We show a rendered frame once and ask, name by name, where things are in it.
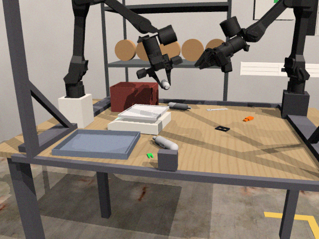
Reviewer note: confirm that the grey bottle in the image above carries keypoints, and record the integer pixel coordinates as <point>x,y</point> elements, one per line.
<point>165,84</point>
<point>178,106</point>

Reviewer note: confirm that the dark grey metal post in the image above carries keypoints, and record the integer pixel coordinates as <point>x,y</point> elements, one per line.
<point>24,88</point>

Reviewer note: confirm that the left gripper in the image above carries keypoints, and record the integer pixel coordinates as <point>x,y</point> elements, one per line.
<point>150,71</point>

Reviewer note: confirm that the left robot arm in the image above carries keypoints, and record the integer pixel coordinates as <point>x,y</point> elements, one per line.
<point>78,65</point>

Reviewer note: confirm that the red open box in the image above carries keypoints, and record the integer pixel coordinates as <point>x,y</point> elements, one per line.
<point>126,94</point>

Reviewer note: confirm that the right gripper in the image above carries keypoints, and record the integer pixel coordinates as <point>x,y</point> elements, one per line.
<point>216,56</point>

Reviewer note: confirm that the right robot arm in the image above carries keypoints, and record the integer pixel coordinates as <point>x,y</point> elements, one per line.
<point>295,67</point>

